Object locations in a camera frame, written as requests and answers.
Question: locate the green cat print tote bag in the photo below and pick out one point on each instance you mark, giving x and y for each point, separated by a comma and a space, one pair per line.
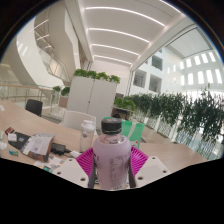
135, 131

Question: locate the wooden planter with green plants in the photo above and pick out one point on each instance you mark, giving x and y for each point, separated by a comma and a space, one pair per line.
123, 105

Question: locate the black power bank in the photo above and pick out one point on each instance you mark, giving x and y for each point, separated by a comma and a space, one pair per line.
58, 148

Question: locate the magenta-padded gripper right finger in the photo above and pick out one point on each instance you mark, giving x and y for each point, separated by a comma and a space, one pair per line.
151, 168

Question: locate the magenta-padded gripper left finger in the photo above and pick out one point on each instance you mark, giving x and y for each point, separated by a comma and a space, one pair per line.
70, 168

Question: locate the clear shaker bottle white lid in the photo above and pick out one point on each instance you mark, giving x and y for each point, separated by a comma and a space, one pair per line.
86, 138

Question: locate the tall white cabinet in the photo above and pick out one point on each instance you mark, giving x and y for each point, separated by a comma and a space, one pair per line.
91, 100

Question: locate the row of tall green plants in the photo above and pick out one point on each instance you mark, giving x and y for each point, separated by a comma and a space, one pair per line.
186, 115

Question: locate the colourful sticker sheet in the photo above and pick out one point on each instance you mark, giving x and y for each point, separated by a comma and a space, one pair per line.
50, 165

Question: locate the potted green plants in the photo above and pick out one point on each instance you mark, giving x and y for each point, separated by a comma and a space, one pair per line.
63, 91

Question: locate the black office chair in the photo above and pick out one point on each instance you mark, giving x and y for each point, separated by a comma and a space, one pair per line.
34, 107

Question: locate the small teal marker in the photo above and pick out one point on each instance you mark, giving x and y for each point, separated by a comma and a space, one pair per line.
13, 152

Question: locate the green bushy plant strip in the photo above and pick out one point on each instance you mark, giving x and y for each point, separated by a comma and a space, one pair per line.
96, 75

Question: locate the purple drink bottle black cap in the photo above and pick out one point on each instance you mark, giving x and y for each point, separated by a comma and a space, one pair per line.
111, 160

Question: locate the white chair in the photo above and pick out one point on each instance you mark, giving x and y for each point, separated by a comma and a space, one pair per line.
75, 119

